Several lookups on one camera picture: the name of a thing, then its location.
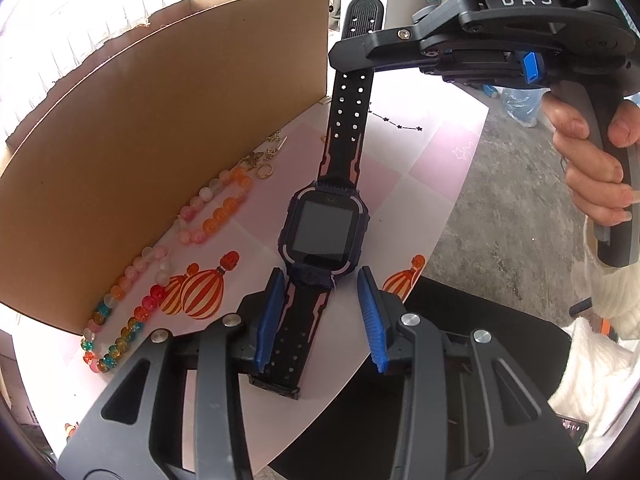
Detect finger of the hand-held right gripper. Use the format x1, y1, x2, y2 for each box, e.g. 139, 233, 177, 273
328, 24, 523, 88

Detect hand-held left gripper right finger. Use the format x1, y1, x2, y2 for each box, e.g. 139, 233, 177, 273
356, 266, 586, 480

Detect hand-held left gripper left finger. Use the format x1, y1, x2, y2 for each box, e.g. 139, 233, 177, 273
57, 266, 288, 480

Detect black and pink smartwatch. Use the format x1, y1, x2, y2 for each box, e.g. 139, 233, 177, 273
248, 0, 386, 401

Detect pink and orange bead bracelet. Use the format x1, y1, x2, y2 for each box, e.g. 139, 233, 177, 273
174, 167, 254, 247

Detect multicoloured bead bracelet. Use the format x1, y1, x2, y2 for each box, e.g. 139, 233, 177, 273
80, 245, 172, 375

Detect gold bar charm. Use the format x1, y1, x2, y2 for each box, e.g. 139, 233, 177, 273
265, 132, 290, 157

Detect large cardboard box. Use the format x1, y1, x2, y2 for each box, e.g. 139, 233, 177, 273
0, 0, 332, 338

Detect person's right hand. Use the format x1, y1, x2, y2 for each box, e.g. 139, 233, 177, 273
541, 94, 640, 227

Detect pale blue plastic bag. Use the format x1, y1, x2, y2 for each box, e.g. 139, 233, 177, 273
485, 85, 548, 128

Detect person's black pants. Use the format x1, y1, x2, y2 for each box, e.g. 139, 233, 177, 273
272, 275, 573, 480

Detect phone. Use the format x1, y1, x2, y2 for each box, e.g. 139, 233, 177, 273
559, 416, 589, 447

